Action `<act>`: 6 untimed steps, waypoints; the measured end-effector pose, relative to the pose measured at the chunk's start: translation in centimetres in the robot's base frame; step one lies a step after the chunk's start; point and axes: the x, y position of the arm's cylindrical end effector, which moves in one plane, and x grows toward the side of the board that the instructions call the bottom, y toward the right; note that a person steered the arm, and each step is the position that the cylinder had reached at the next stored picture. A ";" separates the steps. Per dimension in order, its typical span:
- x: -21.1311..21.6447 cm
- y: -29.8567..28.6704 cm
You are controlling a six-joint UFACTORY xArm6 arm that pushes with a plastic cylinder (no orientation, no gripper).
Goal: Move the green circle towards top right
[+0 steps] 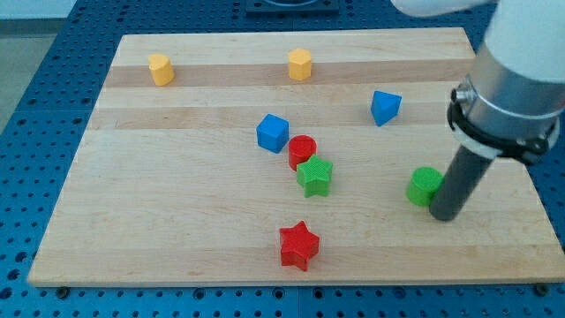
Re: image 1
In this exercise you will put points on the green cylinder block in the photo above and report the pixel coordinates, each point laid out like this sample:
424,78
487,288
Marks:
424,183

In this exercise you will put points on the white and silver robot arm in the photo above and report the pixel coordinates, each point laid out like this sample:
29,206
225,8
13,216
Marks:
509,103

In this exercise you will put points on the light wooden board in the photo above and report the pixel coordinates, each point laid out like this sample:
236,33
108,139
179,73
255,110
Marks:
169,186

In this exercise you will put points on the red cylinder block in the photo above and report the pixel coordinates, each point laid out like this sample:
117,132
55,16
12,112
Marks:
300,149

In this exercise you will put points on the blue cube block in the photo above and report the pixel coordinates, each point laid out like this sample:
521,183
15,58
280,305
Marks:
273,133

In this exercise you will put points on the green star block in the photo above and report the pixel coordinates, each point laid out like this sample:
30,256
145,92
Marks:
315,176

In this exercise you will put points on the red star block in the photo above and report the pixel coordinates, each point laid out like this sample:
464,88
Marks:
298,245

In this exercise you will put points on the yellow hexagonal block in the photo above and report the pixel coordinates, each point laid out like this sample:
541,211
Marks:
300,64

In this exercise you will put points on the blue triangular prism block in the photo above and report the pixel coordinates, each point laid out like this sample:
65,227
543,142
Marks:
385,107

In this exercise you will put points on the yellow heart-shaped block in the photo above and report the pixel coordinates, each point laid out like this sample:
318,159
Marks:
161,69

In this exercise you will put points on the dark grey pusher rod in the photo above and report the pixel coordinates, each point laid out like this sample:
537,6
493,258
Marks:
463,175

